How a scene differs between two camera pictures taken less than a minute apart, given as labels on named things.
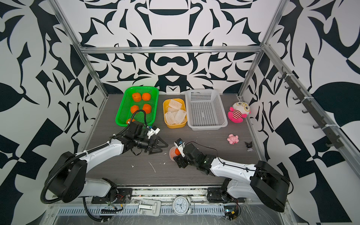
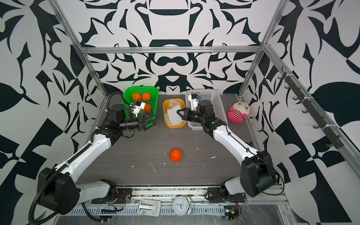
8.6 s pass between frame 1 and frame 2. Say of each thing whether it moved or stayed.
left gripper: moved
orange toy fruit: stayed
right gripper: moved
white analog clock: stayed
